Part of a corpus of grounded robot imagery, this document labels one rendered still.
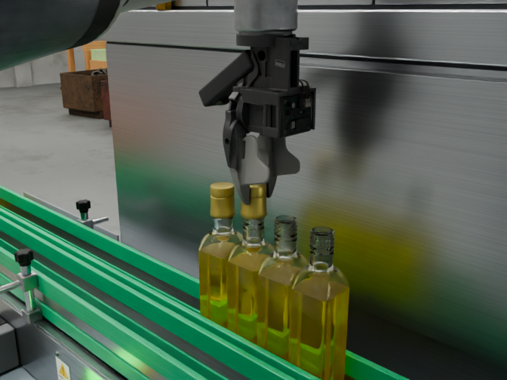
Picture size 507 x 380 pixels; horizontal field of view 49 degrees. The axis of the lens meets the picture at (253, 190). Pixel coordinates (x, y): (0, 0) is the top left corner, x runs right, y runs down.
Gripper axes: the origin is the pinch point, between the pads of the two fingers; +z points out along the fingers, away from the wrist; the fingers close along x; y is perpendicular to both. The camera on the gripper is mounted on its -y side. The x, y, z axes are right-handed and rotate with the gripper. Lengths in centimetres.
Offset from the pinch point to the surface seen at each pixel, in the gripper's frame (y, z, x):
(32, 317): -37.4, 27.4, -15.6
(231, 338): 0.0, 20.6, -4.5
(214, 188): -5.6, 0.6, -1.8
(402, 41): 13.3, -19.0, 12.5
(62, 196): -346, 117, 151
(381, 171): 12.1, -2.4, 11.7
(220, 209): -4.8, 3.6, -1.5
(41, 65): -1024, 81, 484
